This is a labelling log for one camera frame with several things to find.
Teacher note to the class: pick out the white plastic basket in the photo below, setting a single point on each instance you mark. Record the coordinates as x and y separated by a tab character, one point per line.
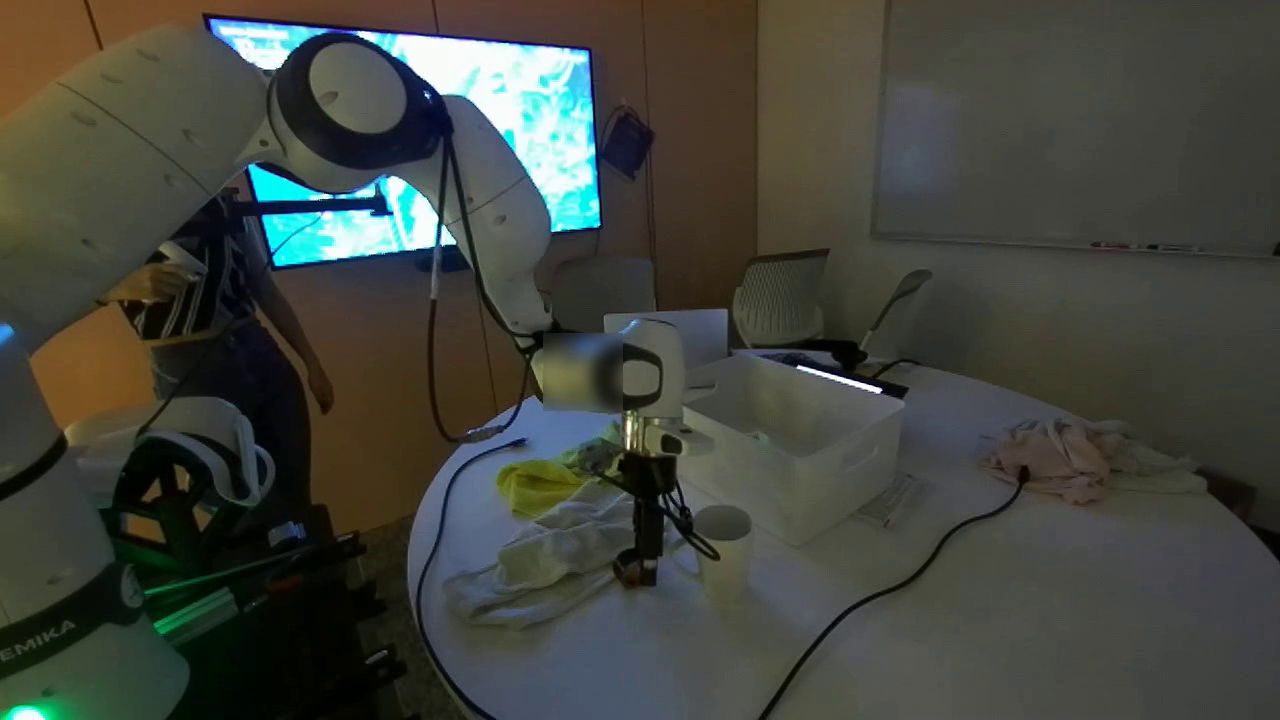
797	452

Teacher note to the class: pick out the pink cloth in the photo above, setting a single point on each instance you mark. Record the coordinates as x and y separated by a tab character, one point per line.
1059	458

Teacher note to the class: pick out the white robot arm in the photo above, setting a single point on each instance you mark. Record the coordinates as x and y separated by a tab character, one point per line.
107	165

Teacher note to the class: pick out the yellow towel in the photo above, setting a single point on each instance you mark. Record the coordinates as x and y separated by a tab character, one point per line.
539	487

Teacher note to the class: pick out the whiteboard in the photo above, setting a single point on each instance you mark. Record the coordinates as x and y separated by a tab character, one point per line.
1115	125

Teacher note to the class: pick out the wall monitor screen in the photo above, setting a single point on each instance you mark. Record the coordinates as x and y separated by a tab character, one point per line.
539	93

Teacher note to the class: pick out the white ceramic mug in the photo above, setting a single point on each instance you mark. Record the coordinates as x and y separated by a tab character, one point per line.
727	534

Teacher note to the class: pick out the silver laptop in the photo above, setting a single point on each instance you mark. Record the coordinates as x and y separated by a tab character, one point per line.
693	332

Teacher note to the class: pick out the white grey towel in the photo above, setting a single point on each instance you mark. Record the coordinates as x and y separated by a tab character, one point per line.
546	569

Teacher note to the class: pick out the person in striped shirt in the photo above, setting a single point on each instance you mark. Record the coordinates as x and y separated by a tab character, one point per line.
224	329

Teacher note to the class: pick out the tablet with lit screen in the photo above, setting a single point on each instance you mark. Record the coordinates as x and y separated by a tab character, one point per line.
851	383

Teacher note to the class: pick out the white headset on stand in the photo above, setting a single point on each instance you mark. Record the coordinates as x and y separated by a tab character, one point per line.
190	477

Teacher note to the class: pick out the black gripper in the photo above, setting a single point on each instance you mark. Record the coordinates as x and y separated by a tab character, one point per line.
646	470

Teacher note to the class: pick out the small brown round object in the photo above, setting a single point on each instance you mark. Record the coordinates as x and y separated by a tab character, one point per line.
633	575

